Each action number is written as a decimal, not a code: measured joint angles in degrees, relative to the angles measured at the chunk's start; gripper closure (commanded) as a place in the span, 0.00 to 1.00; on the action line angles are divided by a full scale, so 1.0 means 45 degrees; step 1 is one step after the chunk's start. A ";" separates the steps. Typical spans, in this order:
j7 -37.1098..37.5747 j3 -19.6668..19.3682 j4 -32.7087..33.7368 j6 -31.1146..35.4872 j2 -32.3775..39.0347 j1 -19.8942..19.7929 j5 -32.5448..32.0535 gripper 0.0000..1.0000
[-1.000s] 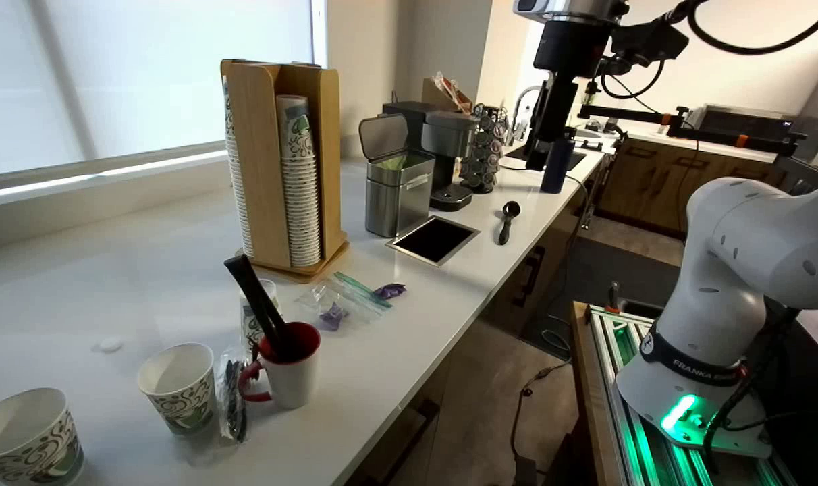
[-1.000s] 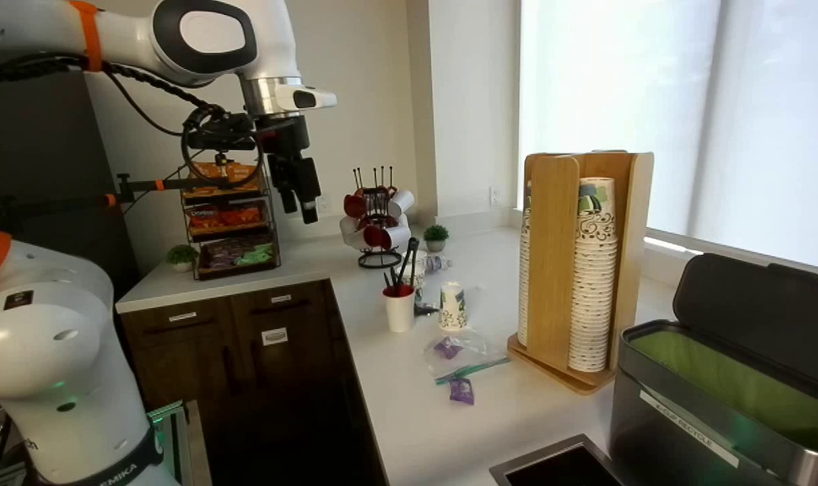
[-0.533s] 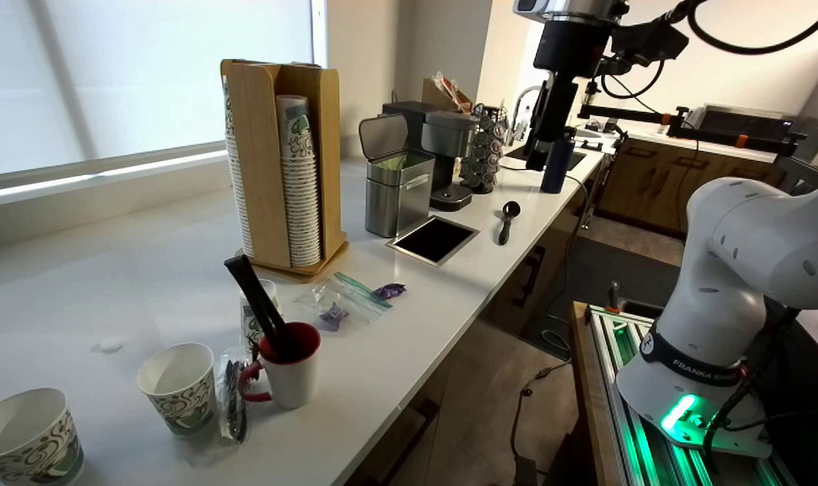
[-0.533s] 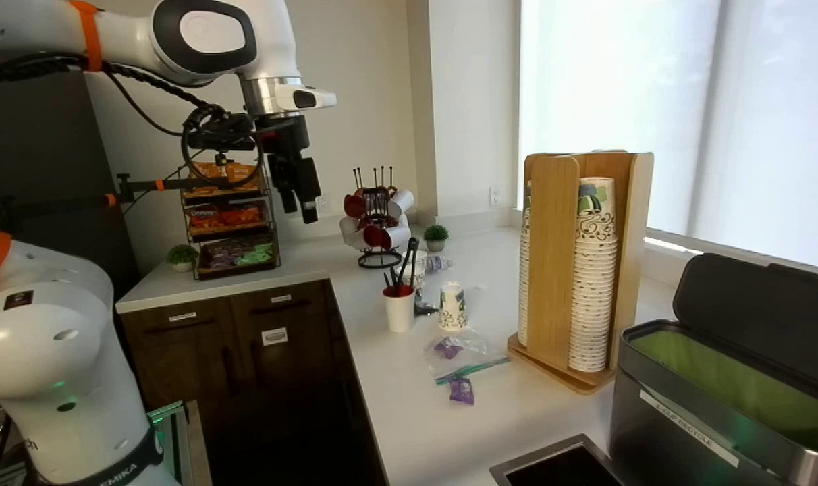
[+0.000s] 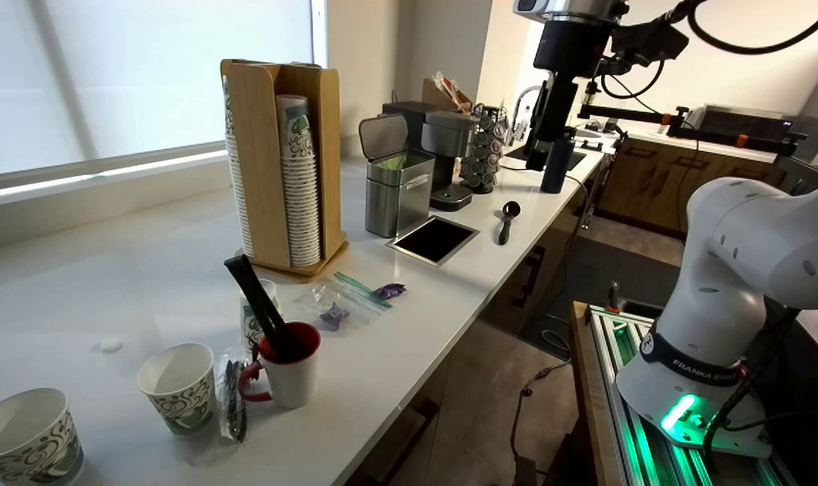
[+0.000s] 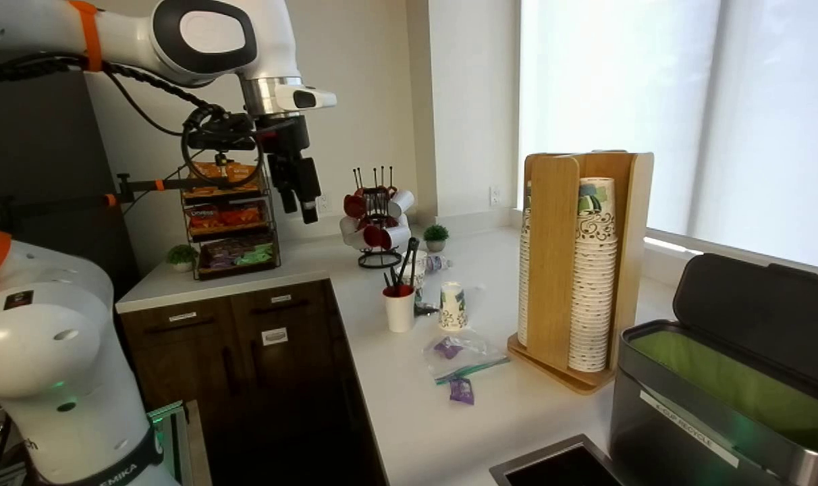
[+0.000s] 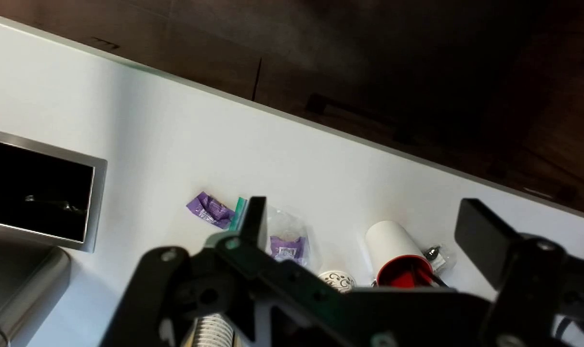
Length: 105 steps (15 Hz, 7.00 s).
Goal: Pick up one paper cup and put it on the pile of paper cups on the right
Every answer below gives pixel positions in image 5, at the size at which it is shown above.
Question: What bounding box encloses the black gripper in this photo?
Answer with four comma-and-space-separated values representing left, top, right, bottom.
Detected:
525, 19, 614, 174

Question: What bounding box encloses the tall stack of paper cups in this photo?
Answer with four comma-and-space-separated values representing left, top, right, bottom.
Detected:
276, 91, 325, 270

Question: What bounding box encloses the wooden cup dispenser stand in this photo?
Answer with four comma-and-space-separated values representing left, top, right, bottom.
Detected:
220, 56, 352, 282

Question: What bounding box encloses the large printed paper cup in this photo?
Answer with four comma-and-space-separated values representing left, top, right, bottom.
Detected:
0, 387, 86, 486

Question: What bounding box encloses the chrome faucet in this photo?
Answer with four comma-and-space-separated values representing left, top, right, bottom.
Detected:
511, 83, 537, 137

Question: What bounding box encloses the black bottle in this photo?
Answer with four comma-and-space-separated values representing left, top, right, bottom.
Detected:
541, 129, 577, 195

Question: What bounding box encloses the dark coffee pod carousel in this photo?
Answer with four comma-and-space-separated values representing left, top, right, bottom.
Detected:
459, 102, 511, 198

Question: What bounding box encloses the grey coffee machine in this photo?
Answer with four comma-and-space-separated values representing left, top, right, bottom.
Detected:
382, 100, 478, 213

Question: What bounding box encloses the black coffee scoop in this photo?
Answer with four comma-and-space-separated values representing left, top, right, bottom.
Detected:
495, 198, 525, 249

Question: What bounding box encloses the wooden box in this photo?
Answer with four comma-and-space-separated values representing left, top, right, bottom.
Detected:
419, 70, 476, 117

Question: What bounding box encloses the wooden cabinet under sink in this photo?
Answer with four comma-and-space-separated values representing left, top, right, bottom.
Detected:
595, 137, 781, 241

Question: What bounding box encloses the black inset counter tray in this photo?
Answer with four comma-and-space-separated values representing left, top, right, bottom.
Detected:
390, 217, 482, 267

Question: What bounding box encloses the steel bin green liner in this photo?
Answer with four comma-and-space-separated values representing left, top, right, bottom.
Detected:
356, 110, 437, 241

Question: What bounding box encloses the purple plastic piece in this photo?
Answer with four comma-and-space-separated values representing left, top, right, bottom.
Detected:
320, 302, 352, 329
371, 282, 409, 302

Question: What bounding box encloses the teal plastic stick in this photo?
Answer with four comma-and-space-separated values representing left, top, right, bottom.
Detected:
330, 270, 384, 306

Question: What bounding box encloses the clear plastic bag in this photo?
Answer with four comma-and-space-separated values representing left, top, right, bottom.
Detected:
295, 272, 398, 336

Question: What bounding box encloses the white mug red inside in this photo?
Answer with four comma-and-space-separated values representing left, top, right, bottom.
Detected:
255, 322, 325, 414

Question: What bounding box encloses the white window roller blind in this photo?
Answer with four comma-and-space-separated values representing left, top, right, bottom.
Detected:
0, 0, 317, 182

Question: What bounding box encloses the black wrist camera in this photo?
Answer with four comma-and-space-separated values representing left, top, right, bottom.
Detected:
610, 19, 692, 79

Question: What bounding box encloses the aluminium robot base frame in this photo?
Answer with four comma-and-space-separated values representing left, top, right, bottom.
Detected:
567, 301, 795, 486

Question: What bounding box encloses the black floor cable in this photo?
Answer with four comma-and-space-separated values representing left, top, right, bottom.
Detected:
507, 360, 573, 486

